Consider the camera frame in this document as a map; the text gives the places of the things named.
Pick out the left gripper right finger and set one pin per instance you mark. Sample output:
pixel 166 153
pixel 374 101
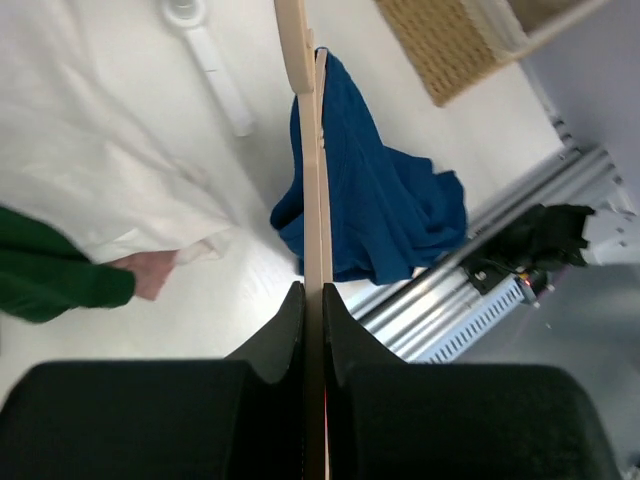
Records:
pixel 390 419

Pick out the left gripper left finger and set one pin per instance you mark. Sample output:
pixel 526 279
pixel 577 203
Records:
pixel 239 417

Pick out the blue t shirt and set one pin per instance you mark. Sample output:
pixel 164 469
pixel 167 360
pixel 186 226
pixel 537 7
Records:
pixel 391 212

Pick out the wooden hanger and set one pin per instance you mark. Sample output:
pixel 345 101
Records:
pixel 306 71

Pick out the pink shirt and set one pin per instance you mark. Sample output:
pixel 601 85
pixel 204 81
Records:
pixel 150 270

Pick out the green and white shirt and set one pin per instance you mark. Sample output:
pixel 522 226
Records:
pixel 83 182

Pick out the wicker basket with liner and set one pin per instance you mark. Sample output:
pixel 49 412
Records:
pixel 455 44

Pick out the metal clothes rack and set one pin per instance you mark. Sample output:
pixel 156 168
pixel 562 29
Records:
pixel 189 18

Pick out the slotted cable duct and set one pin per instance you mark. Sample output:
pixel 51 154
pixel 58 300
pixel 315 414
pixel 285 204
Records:
pixel 468 328

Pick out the aluminium mounting rail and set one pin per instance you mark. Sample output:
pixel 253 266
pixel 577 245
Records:
pixel 404 316

